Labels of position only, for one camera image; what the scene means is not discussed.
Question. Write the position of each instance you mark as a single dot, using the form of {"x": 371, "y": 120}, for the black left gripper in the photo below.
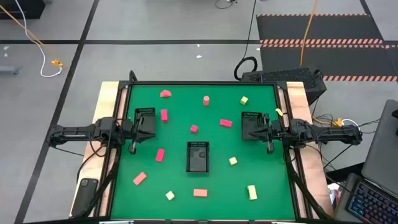
{"x": 133, "y": 130}

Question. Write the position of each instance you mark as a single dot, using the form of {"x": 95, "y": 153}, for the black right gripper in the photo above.
{"x": 273, "y": 130}

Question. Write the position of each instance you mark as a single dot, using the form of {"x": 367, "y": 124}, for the red rectangular block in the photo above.
{"x": 226, "y": 123}
{"x": 164, "y": 115}
{"x": 160, "y": 155}

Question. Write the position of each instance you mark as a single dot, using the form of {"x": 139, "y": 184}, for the yellow cube block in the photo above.
{"x": 233, "y": 160}
{"x": 244, "y": 100}
{"x": 169, "y": 195}

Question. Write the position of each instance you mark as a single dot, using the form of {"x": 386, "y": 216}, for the red cube block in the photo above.
{"x": 194, "y": 128}

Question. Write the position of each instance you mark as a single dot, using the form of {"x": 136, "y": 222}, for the orange rectangular block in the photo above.
{"x": 140, "y": 178}
{"x": 200, "y": 193}

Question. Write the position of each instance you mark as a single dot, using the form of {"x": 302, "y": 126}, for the orange cylinder block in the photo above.
{"x": 206, "y": 101}

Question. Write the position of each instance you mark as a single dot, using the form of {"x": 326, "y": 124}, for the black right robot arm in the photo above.
{"x": 335, "y": 133}

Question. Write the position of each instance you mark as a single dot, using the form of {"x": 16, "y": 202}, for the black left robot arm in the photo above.
{"x": 77, "y": 130}

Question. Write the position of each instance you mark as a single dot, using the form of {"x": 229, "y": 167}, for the black plastic mesh basket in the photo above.
{"x": 197, "y": 157}
{"x": 146, "y": 111}
{"x": 250, "y": 116}

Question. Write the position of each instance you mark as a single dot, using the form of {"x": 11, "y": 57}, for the yellow tape tag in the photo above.
{"x": 279, "y": 112}

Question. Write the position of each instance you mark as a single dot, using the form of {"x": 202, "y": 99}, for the black computer case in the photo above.
{"x": 286, "y": 76}

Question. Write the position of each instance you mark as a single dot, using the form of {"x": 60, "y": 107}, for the green felt table mat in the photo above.
{"x": 217, "y": 183}

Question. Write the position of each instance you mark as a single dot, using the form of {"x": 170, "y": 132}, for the yellow power plug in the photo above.
{"x": 338, "y": 122}

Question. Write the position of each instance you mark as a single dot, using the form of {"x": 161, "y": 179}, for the black smartphone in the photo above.
{"x": 84, "y": 196}

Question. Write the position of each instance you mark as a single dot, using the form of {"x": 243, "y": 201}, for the red white box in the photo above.
{"x": 335, "y": 194}

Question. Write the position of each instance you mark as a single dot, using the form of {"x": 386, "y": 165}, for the black striped-edge floor mat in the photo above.
{"x": 326, "y": 60}
{"x": 326, "y": 28}

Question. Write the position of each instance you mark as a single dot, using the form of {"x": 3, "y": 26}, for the grey laptop backlit keyboard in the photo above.
{"x": 381, "y": 149}

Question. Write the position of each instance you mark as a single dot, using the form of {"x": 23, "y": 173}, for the grey metal foot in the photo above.
{"x": 9, "y": 69}

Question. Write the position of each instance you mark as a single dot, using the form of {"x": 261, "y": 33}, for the black cabinet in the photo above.
{"x": 21, "y": 7}

